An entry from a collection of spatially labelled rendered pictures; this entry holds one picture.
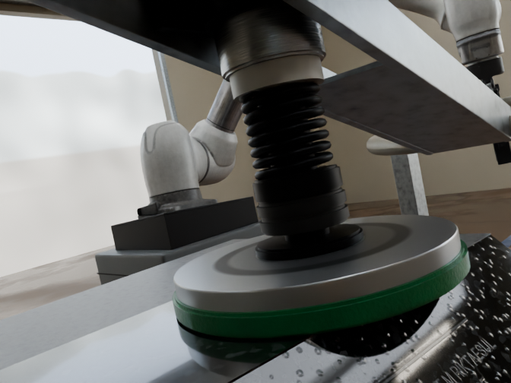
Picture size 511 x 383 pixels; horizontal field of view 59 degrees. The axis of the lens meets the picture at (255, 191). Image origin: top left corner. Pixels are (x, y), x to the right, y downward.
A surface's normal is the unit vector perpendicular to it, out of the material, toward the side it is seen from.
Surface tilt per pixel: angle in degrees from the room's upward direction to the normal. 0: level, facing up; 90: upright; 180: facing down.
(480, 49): 94
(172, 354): 0
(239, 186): 90
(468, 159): 90
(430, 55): 90
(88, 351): 0
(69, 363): 0
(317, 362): 45
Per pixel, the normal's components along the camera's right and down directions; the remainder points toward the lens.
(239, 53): -0.58, 0.16
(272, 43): -0.04, 0.06
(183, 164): 0.59, -0.14
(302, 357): 0.30, -0.75
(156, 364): -0.20, -0.98
